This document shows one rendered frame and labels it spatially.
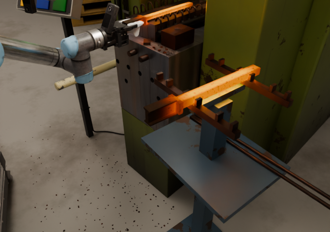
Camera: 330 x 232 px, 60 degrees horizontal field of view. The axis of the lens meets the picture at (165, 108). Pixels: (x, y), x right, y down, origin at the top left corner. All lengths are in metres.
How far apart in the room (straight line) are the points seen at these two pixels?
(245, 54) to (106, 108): 1.54
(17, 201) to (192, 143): 1.24
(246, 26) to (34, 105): 2.00
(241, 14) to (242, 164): 0.54
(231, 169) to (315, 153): 1.37
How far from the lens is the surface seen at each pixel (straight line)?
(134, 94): 1.46
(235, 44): 1.19
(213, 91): 0.78
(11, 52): 1.13
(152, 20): 1.31
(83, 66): 1.15
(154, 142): 0.99
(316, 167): 2.16
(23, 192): 1.98
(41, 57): 1.19
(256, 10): 1.11
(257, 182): 0.92
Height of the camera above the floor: 1.43
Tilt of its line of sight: 36 degrees down
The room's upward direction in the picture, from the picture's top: straight up
